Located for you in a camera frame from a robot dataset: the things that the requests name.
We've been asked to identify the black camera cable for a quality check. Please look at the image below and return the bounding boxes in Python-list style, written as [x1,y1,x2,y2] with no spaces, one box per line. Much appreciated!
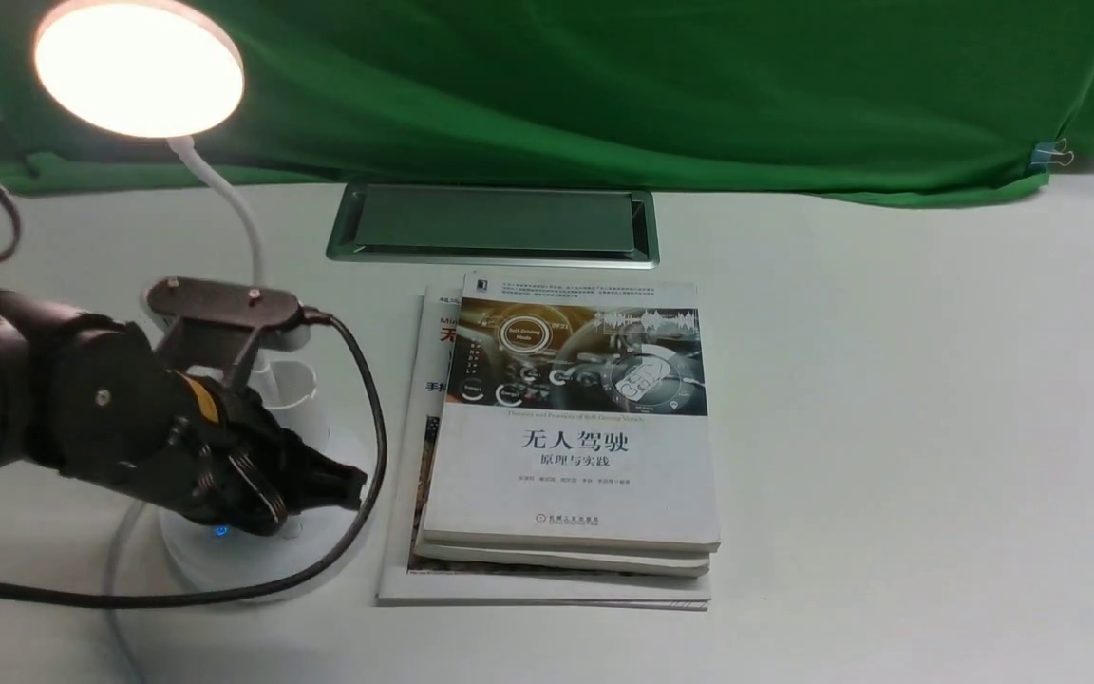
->
[0,169,388,608]

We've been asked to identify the top white book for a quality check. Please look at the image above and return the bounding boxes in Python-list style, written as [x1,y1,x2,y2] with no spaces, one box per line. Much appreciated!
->
[421,270,721,554]

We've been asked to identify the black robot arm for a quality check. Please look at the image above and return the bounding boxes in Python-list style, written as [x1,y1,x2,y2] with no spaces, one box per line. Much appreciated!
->
[0,278,368,536]

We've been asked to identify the white lamp power cord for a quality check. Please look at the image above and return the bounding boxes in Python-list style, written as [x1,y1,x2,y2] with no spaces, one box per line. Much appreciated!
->
[103,499,151,684]

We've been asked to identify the white book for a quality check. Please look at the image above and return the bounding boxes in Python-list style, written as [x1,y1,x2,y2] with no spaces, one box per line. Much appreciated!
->
[421,270,721,554]
[404,287,710,579]

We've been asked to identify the white desk lamp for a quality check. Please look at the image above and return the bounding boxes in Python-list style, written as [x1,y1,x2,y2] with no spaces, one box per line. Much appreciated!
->
[33,1,381,602]

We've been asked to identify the green backdrop cloth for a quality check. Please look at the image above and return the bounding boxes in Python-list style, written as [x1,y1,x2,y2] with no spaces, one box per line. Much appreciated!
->
[0,1,1094,207]

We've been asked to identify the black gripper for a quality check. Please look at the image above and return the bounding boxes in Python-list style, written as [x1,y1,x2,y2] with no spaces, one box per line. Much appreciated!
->
[44,324,368,534]

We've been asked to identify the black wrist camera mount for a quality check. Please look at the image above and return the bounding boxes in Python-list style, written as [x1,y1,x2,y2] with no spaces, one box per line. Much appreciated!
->
[143,276,310,390]

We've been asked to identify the blue binder clip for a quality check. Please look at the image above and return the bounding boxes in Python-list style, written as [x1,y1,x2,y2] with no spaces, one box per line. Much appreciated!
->
[1028,139,1075,174]

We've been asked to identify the metal desk cable tray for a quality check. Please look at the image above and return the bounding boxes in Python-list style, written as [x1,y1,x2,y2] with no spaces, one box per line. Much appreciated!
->
[325,182,661,270]

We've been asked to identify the middle white book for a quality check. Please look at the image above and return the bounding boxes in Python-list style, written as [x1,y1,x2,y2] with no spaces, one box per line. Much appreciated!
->
[404,287,710,579]

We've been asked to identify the bottom large magazine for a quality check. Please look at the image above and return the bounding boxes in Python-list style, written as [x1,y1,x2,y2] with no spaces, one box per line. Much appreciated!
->
[377,286,712,611]

